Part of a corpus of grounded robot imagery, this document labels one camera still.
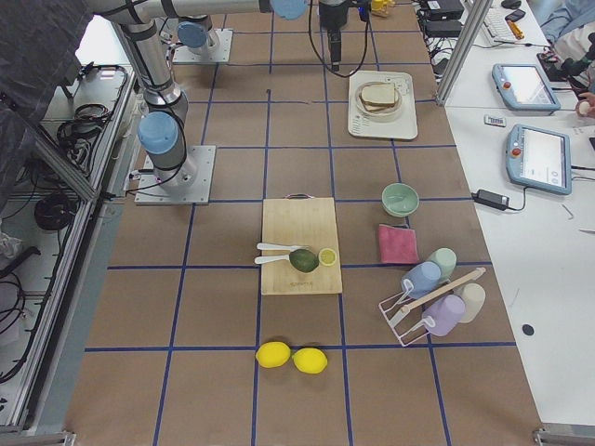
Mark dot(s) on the wooden dish rack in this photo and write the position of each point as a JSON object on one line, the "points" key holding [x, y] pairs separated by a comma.
{"points": [[383, 11]]}

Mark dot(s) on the white spoon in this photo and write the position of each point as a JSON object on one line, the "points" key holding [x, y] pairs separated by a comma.
{"points": [[279, 247], [261, 260]]}

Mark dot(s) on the light green bowl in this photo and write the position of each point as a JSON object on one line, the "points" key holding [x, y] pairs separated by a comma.
{"points": [[399, 200]]}

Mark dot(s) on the yellow mug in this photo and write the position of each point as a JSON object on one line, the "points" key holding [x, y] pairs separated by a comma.
{"points": [[379, 4]]}

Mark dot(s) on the purple cup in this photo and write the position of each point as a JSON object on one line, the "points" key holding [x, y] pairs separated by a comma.
{"points": [[443, 315]]}

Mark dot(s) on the bamboo cutting board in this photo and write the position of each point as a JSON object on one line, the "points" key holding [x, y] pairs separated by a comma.
{"points": [[309, 222]]}

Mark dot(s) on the teach pendant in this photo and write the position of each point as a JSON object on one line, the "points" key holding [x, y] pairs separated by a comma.
{"points": [[524, 88], [539, 158]]}

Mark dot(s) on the lower teach pendant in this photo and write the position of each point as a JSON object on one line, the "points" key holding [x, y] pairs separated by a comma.
{"points": [[539, 158]]}

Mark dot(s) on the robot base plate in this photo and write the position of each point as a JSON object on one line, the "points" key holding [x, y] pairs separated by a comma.
{"points": [[191, 184]]}

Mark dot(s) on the avocado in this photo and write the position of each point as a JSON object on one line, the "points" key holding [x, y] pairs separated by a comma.
{"points": [[304, 260]]}

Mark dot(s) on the yellow lemon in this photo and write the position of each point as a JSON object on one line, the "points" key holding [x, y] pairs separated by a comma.
{"points": [[273, 354], [310, 360]]}

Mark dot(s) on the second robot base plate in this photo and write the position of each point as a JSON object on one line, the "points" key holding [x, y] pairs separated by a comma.
{"points": [[218, 46]]}

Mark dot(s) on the green cup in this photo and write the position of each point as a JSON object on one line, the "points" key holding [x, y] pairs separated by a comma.
{"points": [[445, 259]]}

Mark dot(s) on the white round plate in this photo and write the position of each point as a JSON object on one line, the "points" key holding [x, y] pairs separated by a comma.
{"points": [[380, 117]]}

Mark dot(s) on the left yellow lemon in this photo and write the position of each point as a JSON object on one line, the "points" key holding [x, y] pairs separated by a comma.
{"points": [[273, 354]]}

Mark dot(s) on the right yellow lemon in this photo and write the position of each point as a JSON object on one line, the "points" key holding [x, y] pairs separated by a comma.
{"points": [[310, 360]]}

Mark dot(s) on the white spoon lower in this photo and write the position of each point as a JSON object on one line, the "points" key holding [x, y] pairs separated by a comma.
{"points": [[261, 260]]}

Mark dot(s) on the pink cloth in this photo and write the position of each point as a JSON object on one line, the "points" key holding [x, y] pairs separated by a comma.
{"points": [[397, 245]]}

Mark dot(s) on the black power adapter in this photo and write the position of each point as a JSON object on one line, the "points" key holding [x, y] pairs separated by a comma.
{"points": [[491, 199]]}

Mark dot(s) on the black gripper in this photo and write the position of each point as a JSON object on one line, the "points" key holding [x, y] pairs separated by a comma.
{"points": [[333, 18]]}

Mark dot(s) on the cream bear tray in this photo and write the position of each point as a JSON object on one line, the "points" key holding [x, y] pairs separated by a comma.
{"points": [[404, 126]]}

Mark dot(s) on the lemon half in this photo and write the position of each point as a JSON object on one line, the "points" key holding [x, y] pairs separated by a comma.
{"points": [[327, 257]]}

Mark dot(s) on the white wire cup rack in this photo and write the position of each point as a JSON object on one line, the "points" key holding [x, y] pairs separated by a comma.
{"points": [[404, 315]]}

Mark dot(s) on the beige cup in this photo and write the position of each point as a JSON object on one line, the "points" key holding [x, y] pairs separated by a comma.
{"points": [[473, 295]]}

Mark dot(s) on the upper teach pendant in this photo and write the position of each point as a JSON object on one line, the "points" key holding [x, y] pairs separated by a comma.
{"points": [[524, 88]]}

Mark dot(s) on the bread slice on plate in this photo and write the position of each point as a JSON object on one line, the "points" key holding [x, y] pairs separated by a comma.
{"points": [[381, 108]]}

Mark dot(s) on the white spoon upper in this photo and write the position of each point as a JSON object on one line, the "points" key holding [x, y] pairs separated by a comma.
{"points": [[279, 247]]}

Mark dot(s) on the blue cup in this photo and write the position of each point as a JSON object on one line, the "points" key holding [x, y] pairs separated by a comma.
{"points": [[420, 280]]}

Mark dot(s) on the white keyboard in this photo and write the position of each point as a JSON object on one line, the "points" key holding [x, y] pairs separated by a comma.
{"points": [[496, 29]]}

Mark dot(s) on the bread slice from board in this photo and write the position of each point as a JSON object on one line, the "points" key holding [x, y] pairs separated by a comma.
{"points": [[379, 94]]}

